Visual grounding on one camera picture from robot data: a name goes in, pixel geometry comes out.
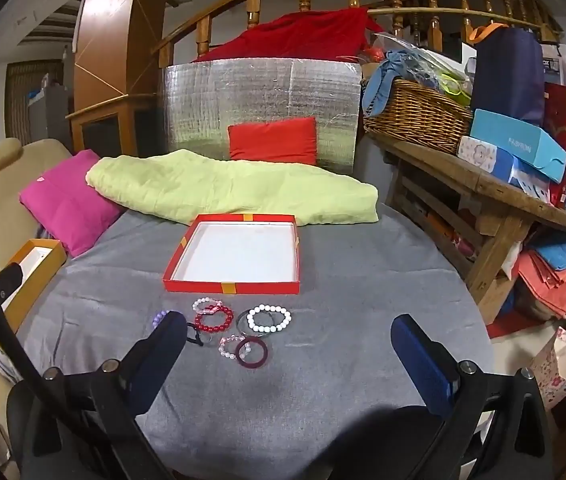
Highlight silver metal bangle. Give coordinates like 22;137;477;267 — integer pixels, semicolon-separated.
235;308;279;337

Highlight red cardboard box tray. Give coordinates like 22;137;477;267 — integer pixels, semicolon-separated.
163;213;300;295

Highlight wooden bench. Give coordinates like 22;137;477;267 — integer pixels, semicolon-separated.
383;137;566;326

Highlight silver foil insulation panel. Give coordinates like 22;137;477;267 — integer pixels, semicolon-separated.
163;57;363;176

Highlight blue cloth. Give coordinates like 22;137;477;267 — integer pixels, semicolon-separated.
363;50;439;116

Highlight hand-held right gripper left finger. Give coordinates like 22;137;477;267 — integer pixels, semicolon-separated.
43;311;189;480

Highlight pale pink bead bracelet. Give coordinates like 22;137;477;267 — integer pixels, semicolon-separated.
219;334;249;359

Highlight grey cloth cover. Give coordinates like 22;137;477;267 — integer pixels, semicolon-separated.
15;200;494;480

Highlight blue folded towels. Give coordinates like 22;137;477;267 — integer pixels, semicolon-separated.
530;237;566;271

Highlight white floral box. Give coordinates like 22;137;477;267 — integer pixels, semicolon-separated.
457;136;514;181

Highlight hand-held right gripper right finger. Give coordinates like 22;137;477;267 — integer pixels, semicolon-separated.
390;314;554;480

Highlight red bead bracelet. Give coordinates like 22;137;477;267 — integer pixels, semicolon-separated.
194;305;235;334

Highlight stack of coral cloths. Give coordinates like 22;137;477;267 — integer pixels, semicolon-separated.
516;250;566;321

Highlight large red cloth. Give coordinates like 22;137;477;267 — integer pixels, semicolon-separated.
193;7;384;63

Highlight blue cardboard box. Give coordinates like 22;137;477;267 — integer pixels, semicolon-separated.
470;108;566;183

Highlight orange cardboard box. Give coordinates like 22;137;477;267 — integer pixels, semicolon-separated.
0;239;68;333

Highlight wicker basket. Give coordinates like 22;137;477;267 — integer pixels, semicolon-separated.
362;79;474;156

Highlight red paper bag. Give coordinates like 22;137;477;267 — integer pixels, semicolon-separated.
543;82;566;208

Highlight maroon bangle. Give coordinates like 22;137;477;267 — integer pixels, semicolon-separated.
235;337;269;371

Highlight black hair tie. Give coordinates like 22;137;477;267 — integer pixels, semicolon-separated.
185;322;218;348

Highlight floral gift bag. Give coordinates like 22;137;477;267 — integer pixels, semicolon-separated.
528;325;566;413

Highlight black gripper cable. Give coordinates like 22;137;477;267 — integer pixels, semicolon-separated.
0;250;174;480

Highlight pink white bead bracelet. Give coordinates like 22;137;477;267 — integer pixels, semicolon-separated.
192;297;225;316

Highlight navy bag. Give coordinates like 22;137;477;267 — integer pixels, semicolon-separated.
468;25;546;126

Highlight light green blanket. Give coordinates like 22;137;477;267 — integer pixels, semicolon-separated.
86;149;380;226

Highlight wooden cabinet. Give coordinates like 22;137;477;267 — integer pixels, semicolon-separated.
65;0;174;161

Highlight small red pillow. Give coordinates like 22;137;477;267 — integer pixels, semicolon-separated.
228;116;318;166

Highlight magenta pillow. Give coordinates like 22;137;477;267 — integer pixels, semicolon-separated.
19;149;124;258

